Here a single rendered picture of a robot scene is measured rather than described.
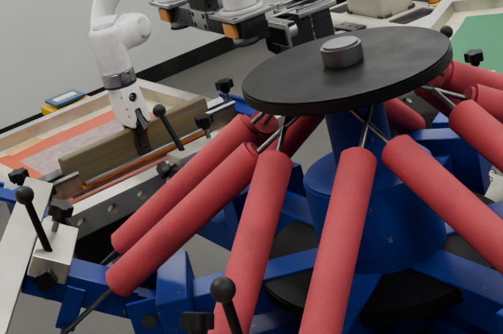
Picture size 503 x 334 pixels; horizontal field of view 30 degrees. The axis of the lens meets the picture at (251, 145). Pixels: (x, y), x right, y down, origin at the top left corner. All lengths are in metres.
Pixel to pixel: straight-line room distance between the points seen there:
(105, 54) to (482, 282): 1.07
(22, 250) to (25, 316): 2.38
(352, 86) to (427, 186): 0.17
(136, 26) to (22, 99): 3.90
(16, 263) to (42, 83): 4.60
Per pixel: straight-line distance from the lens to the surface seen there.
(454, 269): 1.39
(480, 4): 2.81
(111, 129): 2.55
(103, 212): 1.88
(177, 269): 1.50
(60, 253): 1.44
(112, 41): 2.09
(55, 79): 6.06
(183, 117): 2.22
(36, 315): 3.85
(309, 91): 1.29
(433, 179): 1.20
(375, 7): 3.09
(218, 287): 0.98
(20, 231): 1.55
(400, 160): 1.22
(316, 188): 1.40
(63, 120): 2.71
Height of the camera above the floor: 1.73
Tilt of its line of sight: 21 degrees down
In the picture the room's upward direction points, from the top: 15 degrees counter-clockwise
